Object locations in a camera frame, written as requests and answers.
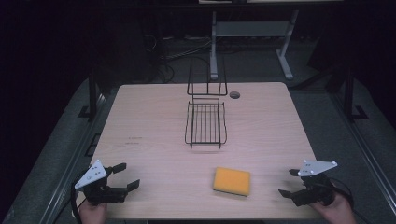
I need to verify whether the person's right hand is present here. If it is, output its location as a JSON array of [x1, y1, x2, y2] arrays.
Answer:
[[310, 193, 358, 224]]

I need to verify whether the black power strip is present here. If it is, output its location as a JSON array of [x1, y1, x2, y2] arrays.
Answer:
[[84, 133, 102, 158]]

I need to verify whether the grey metal stand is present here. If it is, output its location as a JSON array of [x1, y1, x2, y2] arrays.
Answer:
[[209, 9, 301, 81]]

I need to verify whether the bundle of floor cables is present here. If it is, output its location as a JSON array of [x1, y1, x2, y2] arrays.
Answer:
[[145, 33, 213, 84]]

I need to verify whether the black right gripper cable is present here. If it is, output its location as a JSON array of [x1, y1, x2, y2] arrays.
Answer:
[[329, 176, 356, 207]]

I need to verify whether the person's left hand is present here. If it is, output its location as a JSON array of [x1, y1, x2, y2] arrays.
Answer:
[[78, 201, 109, 224]]

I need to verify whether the black upright post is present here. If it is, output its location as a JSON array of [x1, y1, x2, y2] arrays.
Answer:
[[343, 66, 370, 123], [78, 68, 101, 122]]

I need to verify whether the aluminium floor rail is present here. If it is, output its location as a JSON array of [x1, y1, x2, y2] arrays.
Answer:
[[36, 92, 108, 224], [330, 92, 396, 216]]

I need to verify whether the black wire rack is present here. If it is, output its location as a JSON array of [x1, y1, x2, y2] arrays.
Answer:
[[184, 57, 229, 150]]

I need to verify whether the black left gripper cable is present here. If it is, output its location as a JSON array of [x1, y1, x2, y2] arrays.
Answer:
[[70, 173, 89, 224]]

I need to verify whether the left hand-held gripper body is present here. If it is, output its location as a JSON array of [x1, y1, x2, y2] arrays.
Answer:
[[74, 160, 126, 206]]

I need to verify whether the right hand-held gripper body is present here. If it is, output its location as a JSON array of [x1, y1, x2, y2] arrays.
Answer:
[[293, 160, 339, 207]]

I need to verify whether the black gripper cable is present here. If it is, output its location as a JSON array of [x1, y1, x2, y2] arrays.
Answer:
[[70, 173, 89, 224], [329, 176, 356, 207]]

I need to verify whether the yellow sponge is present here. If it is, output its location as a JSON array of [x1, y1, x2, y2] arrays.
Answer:
[[212, 166, 252, 198]]

